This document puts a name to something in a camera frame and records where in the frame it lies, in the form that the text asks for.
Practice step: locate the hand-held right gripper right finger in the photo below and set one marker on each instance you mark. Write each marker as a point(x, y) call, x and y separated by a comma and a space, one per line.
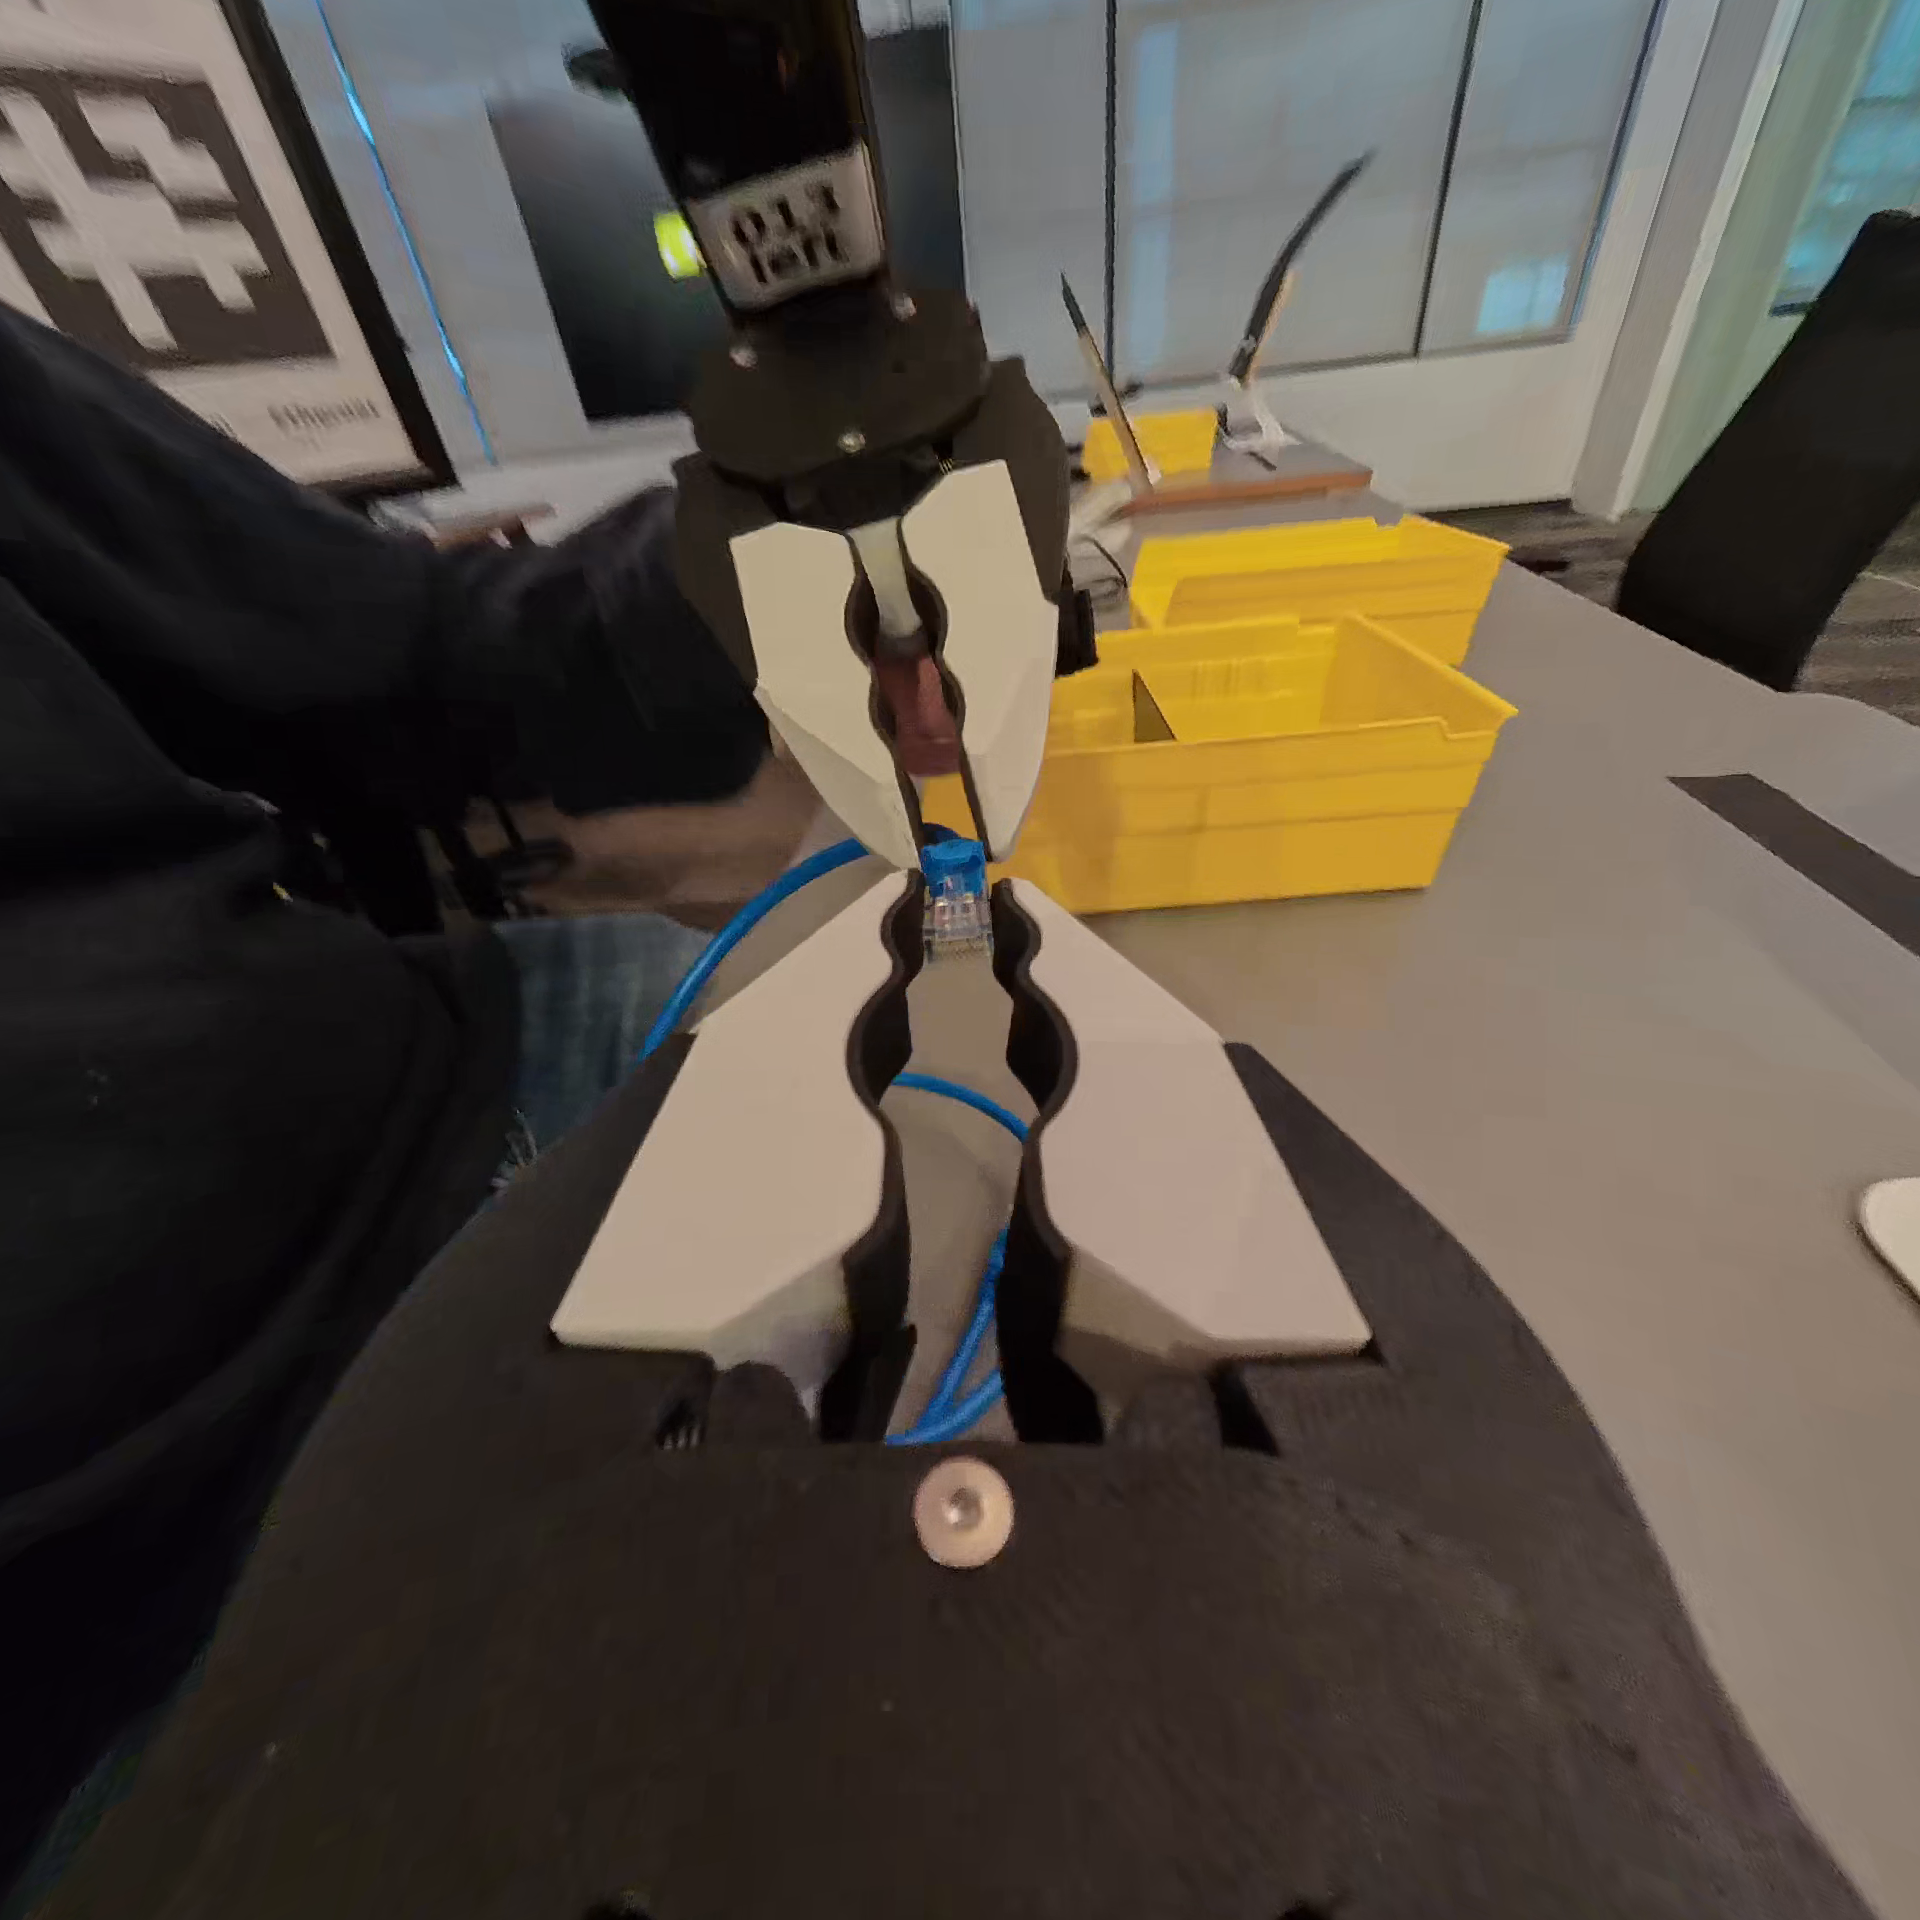
point(1186, 1172)

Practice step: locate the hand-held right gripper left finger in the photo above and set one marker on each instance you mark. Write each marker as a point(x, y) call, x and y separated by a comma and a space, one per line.
point(722, 1172)

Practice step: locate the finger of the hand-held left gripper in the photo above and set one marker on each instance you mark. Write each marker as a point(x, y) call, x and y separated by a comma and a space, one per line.
point(796, 646)
point(998, 630)

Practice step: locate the yellow bin with black divider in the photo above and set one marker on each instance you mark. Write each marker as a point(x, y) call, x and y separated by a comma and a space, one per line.
point(1276, 810)

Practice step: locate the person's left forearm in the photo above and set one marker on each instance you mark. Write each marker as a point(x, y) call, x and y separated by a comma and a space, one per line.
point(375, 630)

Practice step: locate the person's jeans leg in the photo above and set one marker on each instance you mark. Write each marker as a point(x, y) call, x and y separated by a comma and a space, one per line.
point(587, 1020)

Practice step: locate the small yellow bin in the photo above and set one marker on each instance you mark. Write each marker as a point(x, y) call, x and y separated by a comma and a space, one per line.
point(1162, 441)

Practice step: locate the white stand with dark board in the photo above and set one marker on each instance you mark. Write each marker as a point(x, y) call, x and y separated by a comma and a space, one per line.
point(1276, 294)
point(1109, 383)

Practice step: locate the large black screen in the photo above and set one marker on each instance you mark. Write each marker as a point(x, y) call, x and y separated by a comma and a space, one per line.
point(580, 301)

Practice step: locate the wooden top table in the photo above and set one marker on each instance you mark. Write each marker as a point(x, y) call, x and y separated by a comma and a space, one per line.
point(1276, 482)

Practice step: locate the white document stand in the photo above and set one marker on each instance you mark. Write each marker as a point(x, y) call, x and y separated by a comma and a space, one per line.
point(1899, 1230)

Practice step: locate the framed black white poster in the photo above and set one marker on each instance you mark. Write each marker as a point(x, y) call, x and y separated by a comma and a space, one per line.
point(136, 212)

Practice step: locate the black office chair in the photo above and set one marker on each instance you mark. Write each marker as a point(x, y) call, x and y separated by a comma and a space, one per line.
point(1787, 480)

